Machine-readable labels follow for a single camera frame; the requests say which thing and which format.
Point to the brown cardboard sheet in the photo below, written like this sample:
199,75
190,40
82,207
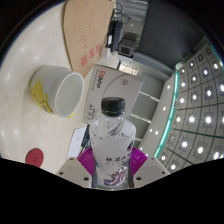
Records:
85,30

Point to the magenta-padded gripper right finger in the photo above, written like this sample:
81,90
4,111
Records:
138,160

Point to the flat round red coaster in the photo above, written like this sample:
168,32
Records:
34,157

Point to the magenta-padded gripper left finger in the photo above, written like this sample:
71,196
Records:
86,160

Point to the clear black-capped water bottle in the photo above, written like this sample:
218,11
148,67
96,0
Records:
112,143

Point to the white and yellow mug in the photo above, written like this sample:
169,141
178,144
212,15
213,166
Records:
43,90

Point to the group of ceiling lights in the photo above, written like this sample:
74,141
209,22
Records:
191,119

